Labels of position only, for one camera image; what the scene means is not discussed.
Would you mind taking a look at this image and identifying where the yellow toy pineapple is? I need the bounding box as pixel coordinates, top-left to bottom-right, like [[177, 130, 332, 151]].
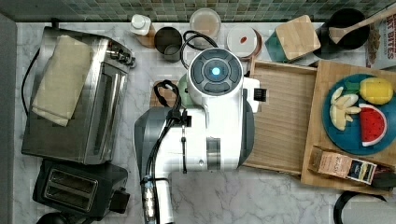
[[360, 77, 393, 105]]

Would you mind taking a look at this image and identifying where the bamboo cutting board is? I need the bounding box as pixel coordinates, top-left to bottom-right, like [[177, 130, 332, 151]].
[[301, 60, 395, 196]]

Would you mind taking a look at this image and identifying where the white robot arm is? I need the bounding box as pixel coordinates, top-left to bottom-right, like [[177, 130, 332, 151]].
[[134, 48, 260, 224]]

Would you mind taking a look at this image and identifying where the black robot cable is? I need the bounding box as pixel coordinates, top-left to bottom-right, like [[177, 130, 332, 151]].
[[141, 30, 219, 224]]

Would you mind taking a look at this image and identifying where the blue plate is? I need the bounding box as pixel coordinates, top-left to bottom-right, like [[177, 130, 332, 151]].
[[322, 74, 396, 155]]

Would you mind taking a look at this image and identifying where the cereal box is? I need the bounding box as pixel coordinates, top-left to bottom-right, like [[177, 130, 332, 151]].
[[366, 15, 396, 69]]

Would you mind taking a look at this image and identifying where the beige folded cloth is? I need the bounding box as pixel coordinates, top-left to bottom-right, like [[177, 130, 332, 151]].
[[32, 35, 92, 127]]

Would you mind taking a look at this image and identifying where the wooden drawer tray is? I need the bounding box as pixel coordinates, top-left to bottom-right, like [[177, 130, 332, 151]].
[[244, 60, 317, 175]]

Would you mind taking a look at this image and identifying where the small wooden board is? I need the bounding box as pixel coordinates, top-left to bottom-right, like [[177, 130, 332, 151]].
[[153, 79, 181, 108]]

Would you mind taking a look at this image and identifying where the orange juice bottle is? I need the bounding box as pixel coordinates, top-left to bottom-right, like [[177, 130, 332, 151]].
[[130, 14, 155, 49]]

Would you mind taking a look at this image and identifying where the light green cup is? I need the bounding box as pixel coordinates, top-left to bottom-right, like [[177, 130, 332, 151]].
[[177, 75, 193, 108]]

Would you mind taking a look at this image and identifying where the black two-slot toaster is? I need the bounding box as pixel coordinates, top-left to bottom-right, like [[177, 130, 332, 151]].
[[33, 160, 130, 220]]

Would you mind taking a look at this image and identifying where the black oven power cord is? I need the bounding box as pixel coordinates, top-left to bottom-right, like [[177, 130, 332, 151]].
[[21, 48, 41, 118]]

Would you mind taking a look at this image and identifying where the white plate with red spot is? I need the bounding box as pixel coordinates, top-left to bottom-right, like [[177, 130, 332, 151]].
[[226, 25, 262, 61]]

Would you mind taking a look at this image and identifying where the toy peeled banana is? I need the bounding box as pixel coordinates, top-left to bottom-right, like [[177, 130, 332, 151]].
[[330, 87, 361, 131]]

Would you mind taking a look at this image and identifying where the dark grey metal cup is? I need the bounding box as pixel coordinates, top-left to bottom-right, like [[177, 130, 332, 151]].
[[154, 27, 182, 63]]

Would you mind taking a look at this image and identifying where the black utensil pot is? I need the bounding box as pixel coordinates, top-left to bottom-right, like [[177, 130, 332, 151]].
[[314, 8, 370, 60]]

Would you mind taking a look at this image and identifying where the toy watermelon slice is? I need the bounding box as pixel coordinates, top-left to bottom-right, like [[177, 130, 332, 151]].
[[359, 104, 388, 147]]

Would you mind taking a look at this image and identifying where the teal canister with bamboo lid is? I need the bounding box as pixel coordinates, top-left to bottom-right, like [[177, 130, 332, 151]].
[[265, 15, 321, 63]]

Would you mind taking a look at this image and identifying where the silver toaster oven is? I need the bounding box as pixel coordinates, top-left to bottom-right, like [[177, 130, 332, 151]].
[[21, 27, 135, 164]]

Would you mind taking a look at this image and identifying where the clear jar with pasta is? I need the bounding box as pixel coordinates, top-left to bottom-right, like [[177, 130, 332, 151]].
[[190, 8, 221, 37]]

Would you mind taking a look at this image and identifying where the wooden box of tea packets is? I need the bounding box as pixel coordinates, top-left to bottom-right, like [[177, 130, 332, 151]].
[[308, 147, 393, 185]]

